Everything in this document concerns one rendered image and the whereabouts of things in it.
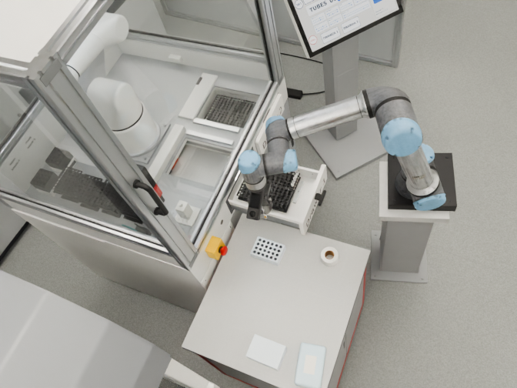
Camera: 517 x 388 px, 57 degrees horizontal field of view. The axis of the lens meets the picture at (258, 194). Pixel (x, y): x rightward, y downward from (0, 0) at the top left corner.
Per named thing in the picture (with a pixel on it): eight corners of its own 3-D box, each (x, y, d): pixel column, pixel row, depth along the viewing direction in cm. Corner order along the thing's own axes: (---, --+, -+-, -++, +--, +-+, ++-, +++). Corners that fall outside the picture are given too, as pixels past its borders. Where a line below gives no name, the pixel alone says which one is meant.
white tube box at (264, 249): (285, 248, 199) (285, 245, 196) (278, 265, 196) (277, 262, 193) (259, 239, 204) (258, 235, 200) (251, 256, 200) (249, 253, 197)
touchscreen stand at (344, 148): (397, 148, 303) (415, 19, 216) (336, 180, 299) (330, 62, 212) (355, 98, 329) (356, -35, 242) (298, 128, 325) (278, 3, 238)
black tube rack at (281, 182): (301, 181, 206) (299, 173, 200) (287, 215, 198) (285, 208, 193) (255, 168, 213) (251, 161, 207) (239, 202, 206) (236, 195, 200)
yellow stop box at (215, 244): (227, 245, 196) (222, 238, 190) (219, 261, 193) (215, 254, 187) (215, 242, 198) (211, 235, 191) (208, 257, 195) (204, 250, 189)
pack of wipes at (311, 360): (301, 343, 179) (300, 341, 175) (326, 348, 177) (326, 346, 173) (294, 385, 172) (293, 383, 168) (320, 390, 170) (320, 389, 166)
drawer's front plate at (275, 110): (284, 108, 230) (281, 93, 220) (261, 156, 218) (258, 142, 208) (281, 108, 230) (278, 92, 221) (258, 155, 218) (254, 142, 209)
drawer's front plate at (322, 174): (327, 178, 206) (325, 164, 197) (305, 235, 194) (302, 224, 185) (323, 177, 207) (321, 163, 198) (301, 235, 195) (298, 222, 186)
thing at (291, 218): (321, 178, 205) (321, 170, 200) (301, 229, 194) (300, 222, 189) (238, 157, 218) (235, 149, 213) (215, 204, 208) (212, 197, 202)
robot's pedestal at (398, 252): (425, 233, 272) (448, 159, 207) (427, 283, 258) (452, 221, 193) (371, 231, 278) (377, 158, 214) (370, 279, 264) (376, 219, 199)
